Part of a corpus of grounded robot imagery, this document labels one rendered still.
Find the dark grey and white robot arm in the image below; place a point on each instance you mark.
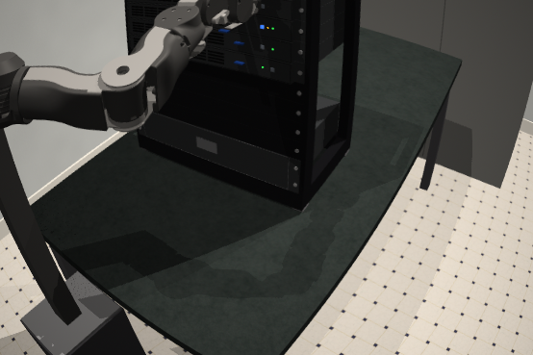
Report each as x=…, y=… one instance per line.
x=57, y=93

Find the black server rack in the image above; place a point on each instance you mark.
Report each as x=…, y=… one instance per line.
x=261, y=132

